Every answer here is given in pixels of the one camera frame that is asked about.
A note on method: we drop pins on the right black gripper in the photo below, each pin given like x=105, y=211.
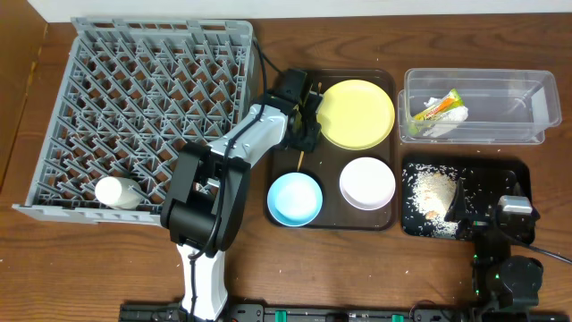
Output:
x=475, y=222

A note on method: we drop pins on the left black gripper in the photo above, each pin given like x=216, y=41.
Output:
x=307, y=123

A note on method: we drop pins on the rice food scraps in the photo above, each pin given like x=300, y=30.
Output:
x=428, y=191

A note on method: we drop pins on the wooden chopstick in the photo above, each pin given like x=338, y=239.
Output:
x=302, y=153

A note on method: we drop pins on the yellow round plate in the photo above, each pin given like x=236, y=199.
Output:
x=356, y=114

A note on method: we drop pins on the light blue bowl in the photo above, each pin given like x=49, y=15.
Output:
x=294, y=199

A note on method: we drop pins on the white bowl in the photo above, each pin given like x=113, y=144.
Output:
x=367, y=183

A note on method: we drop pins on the white tissue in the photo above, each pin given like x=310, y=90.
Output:
x=448, y=121

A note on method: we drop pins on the green orange snack wrapper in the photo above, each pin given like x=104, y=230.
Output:
x=433, y=108

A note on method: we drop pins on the white paper cup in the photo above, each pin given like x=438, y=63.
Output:
x=118, y=192

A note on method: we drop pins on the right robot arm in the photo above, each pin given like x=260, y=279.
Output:
x=506, y=285

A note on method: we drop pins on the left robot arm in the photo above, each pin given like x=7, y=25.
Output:
x=204, y=205

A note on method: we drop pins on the black waste tray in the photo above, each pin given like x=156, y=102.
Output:
x=523, y=185

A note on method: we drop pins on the clear plastic waste bin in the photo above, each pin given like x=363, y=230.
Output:
x=504, y=106

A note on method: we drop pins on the dark brown serving tray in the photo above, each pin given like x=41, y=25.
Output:
x=327, y=161

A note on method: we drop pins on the grey plastic dish rack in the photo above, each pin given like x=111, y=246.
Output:
x=133, y=94

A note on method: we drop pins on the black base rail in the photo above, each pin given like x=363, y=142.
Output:
x=261, y=313

